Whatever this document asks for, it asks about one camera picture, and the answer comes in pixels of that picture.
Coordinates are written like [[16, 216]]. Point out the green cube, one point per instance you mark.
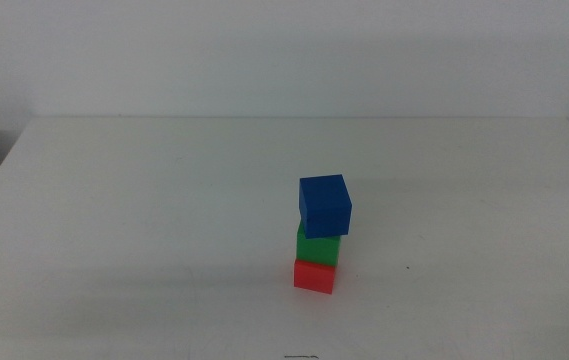
[[319, 250]]

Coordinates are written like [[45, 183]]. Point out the red cube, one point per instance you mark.
[[314, 277]]

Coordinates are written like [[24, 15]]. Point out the blue cube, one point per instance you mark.
[[325, 205]]

